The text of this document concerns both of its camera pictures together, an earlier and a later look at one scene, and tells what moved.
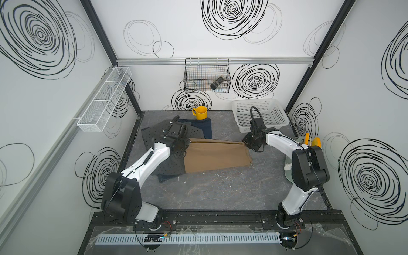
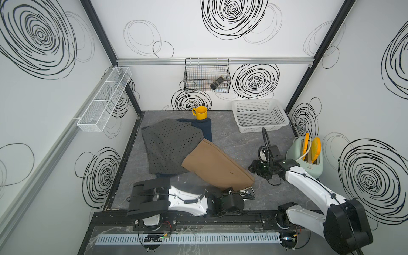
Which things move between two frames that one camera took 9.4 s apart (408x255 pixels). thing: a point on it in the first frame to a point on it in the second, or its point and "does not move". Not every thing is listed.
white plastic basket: x=273 y=116 does not move
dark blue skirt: x=206 y=126 does not move
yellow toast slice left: x=306 y=138 does not move
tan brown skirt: x=202 y=154 to x=213 y=163
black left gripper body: x=183 y=144 to x=220 y=214
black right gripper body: x=250 y=141 to x=262 y=169
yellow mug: x=201 y=112 does not move
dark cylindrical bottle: x=214 y=85 does not move
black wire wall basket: x=207 y=75 does not move
